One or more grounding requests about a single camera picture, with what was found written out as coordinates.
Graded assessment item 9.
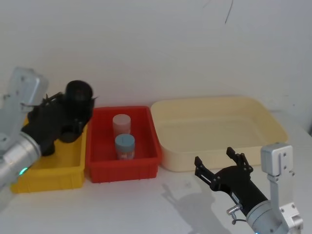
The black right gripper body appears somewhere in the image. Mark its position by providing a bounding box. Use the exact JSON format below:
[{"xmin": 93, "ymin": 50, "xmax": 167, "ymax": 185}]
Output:
[{"xmin": 211, "ymin": 164, "xmax": 270, "ymax": 214}]

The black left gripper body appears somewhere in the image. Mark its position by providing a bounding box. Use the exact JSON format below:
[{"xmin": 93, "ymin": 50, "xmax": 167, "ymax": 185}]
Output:
[{"xmin": 20, "ymin": 99, "xmax": 78, "ymax": 157}]

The yellow plastic bin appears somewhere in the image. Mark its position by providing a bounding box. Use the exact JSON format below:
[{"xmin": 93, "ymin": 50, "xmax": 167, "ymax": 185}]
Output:
[{"xmin": 11, "ymin": 114, "xmax": 89, "ymax": 195}]

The clear jar with pale lid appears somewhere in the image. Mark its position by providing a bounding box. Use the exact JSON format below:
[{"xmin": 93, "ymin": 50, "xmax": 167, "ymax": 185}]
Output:
[{"xmin": 112, "ymin": 114, "xmax": 132, "ymax": 141}]

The cream plastic tray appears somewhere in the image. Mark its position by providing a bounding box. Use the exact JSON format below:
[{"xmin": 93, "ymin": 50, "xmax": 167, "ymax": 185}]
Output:
[{"xmin": 150, "ymin": 95, "xmax": 290, "ymax": 173}]

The red plastic bin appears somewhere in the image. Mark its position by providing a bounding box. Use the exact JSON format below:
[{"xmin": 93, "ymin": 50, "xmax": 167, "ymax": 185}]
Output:
[{"xmin": 86, "ymin": 105, "xmax": 163, "ymax": 184}]

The clear jar with blue lid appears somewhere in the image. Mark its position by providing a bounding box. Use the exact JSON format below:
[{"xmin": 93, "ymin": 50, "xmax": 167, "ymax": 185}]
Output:
[{"xmin": 115, "ymin": 134, "xmax": 136, "ymax": 160}]

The thin cable with silver plug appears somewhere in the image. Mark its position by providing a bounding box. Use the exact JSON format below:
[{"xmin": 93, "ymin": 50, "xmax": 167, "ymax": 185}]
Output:
[{"xmin": 226, "ymin": 204, "xmax": 248, "ymax": 225}]

